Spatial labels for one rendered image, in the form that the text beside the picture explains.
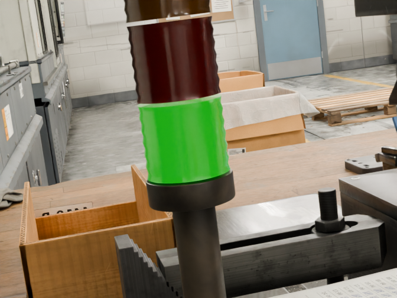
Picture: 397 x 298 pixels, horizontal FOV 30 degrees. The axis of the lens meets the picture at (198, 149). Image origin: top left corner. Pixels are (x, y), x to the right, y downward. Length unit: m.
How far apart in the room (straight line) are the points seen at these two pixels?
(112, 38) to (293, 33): 2.79
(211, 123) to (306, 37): 11.49
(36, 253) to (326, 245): 0.22
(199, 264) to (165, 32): 0.10
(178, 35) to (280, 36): 11.38
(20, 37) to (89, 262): 4.60
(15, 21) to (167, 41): 4.84
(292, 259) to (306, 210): 0.27
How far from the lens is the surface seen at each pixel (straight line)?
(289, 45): 11.73
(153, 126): 0.32
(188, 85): 0.31
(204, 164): 0.32
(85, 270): 0.58
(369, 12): 0.55
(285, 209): 0.75
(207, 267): 0.34
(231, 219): 0.74
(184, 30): 0.31
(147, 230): 0.57
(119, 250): 0.45
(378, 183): 0.55
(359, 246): 0.49
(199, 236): 0.33
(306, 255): 0.48
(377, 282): 0.47
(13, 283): 0.72
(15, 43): 5.15
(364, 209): 0.54
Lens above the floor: 1.12
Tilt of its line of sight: 10 degrees down
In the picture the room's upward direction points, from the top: 7 degrees counter-clockwise
